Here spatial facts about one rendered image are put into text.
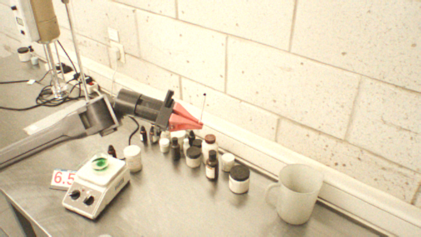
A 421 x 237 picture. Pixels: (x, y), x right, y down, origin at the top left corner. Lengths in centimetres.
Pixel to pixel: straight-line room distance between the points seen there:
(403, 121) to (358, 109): 12
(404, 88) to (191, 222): 71
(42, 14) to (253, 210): 97
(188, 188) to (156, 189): 11
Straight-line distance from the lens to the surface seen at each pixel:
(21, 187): 142
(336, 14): 101
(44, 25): 142
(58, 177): 137
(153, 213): 120
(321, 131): 117
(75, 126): 87
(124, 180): 127
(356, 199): 120
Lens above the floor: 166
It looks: 35 degrees down
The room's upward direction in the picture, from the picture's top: straight up
